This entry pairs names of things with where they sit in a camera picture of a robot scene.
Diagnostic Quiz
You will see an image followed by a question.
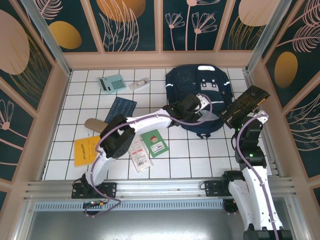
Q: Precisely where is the grey steel plate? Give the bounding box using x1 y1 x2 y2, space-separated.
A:
24 209 310 240

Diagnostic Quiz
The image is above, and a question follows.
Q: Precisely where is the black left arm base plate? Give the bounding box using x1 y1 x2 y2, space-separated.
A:
71 181 118 200

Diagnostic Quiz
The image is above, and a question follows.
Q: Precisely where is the white red pen package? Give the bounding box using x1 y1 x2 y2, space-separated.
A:
127 136 154 174

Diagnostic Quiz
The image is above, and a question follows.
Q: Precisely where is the teal calculator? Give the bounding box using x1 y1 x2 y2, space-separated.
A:
97 74 128 95

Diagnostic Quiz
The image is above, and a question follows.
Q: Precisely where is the blue notebook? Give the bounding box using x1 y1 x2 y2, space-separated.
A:
104 96 138 124

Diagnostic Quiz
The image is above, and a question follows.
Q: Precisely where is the yellow notebook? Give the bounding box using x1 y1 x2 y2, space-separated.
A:
73 135 103 168

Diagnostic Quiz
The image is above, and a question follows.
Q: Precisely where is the left base wire connector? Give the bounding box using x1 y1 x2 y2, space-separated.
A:
83 189 112 208

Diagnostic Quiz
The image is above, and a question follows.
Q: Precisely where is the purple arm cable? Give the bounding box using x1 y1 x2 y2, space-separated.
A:
222 115 280 240
83 93 214 219

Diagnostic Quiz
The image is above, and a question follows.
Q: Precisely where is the navy blue backpack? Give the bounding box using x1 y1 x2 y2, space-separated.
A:
164 64 233 139

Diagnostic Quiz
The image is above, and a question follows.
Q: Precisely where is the aluminium side rail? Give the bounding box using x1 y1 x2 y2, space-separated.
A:
243 71 285 179

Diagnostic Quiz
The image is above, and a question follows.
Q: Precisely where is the small clear plastic package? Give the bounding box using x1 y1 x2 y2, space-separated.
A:
128 77 151 91

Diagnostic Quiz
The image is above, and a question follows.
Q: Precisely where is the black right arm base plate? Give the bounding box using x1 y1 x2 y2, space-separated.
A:
204 180 232 198

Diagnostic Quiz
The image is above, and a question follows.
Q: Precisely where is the aluminium mounting rail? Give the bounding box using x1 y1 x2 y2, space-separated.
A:
23 176 298 201

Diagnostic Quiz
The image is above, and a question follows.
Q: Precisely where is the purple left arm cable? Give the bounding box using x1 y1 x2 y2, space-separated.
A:
83 93 214 219

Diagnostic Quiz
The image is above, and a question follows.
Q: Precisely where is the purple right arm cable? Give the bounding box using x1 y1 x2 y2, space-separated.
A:
222 115 280 240

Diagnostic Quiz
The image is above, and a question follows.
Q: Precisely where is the black book with gold print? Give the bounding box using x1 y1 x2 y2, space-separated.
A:
219 84 272 130

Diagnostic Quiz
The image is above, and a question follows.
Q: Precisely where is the slotted grey cable tray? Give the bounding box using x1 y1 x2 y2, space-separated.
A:
33 201 227 211

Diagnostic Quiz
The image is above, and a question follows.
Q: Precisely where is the green notebook with house picture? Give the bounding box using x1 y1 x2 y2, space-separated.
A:
139 128 170 159

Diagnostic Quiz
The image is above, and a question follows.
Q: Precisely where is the aluminium frame post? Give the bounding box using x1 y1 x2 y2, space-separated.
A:
245 0 293 74
20 0 73 76

